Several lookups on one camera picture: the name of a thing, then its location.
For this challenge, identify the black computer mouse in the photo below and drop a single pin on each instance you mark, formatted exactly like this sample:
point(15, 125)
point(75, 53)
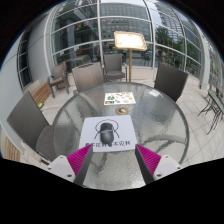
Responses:
point(106, 135)

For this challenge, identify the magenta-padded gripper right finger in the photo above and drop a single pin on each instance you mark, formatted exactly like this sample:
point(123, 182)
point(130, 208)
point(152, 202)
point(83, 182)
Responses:
point(150, 161)

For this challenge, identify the wooden slatted bench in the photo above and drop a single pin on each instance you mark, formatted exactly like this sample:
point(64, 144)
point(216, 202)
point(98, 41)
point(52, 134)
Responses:
point(11, 150)
point(41, 93)

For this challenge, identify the white mouse pad with drawing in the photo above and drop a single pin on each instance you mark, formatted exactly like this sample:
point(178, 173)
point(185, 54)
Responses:
point(126, 133)

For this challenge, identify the dark metal outdoor furniture group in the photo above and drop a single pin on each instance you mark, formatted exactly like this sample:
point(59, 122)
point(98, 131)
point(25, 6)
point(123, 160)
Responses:
point(216, 101)

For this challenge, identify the brown wicker chair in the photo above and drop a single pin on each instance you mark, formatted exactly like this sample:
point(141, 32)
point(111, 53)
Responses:
point(60, 71)
point(88, 76)
point(113, 63)
point(26, 121)
point(170, 80)

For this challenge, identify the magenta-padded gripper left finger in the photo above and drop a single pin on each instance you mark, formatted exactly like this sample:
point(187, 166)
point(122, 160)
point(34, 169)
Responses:
point(78, 161)

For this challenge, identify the gold-framed sign stand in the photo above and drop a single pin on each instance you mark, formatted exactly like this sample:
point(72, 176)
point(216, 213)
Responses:
point(130, 40)

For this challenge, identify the tan tape roll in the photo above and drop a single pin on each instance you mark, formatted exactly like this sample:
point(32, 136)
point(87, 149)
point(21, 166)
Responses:
point(117, 111)

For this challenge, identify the picture card with food photos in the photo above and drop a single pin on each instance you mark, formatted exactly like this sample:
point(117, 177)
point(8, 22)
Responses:
point(120, 98)

